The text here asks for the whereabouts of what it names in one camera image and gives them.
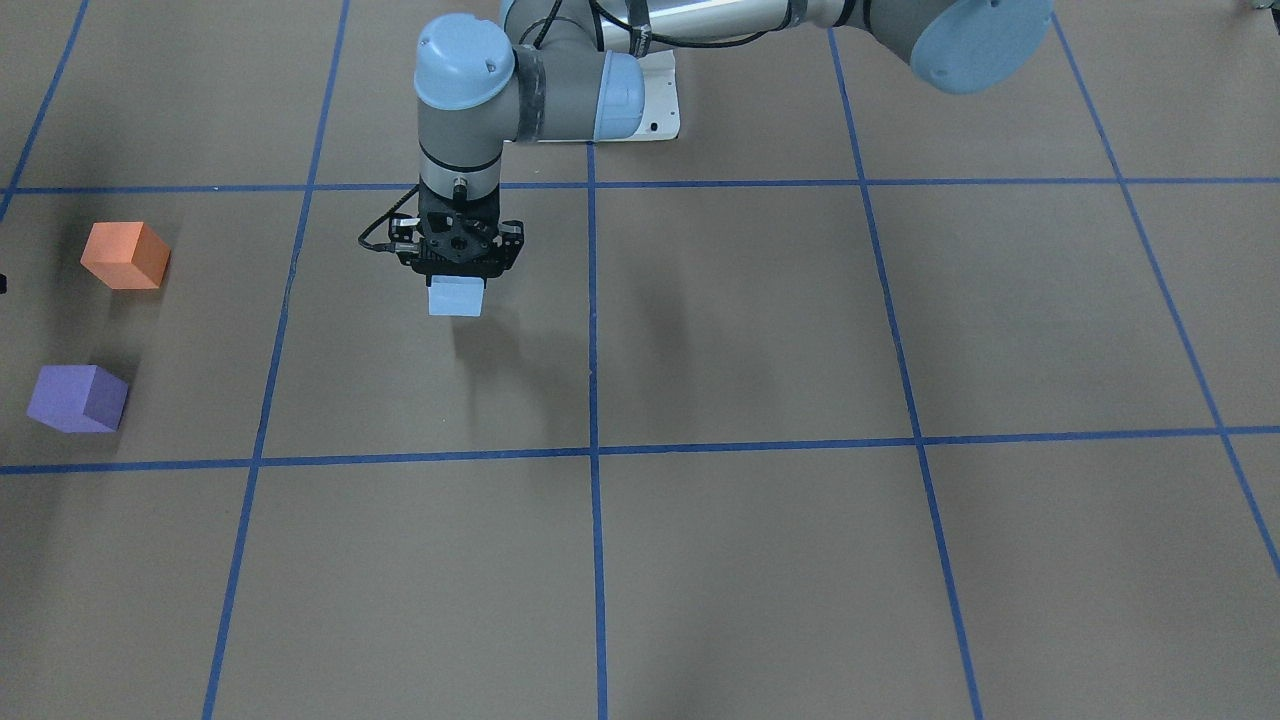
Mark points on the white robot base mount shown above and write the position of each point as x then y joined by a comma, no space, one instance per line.
655,100

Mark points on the orange foam block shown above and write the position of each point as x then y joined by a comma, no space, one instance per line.
126,255

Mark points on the light blue foam block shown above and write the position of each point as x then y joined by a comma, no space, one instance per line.
456,295

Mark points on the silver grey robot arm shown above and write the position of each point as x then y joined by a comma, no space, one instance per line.
480,83

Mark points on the purple foam block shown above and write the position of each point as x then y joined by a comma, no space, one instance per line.
78,399

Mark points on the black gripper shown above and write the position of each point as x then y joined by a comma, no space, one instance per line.
513,241

